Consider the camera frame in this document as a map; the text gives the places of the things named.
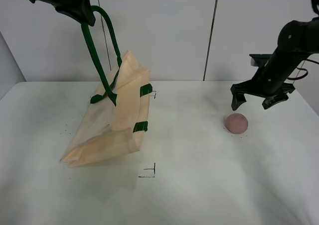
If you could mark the white linen bag green handles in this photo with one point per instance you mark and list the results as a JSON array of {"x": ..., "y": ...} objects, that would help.
[{"x": 117, "y": 117}]

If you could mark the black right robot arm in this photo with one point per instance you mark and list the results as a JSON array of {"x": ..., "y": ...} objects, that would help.
[{"x": 297, "y": 41}]

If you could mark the pink peach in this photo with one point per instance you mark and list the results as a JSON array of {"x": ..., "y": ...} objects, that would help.
[{"x": 236, "y": 123}]

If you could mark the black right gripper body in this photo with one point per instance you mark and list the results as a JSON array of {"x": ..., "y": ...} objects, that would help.
[{"x": 269, "y": 79}]

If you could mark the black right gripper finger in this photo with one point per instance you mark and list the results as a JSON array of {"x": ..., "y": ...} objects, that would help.
[
  {"x": 237, "y": 100},
  {"x": 273, "y": 100}
]

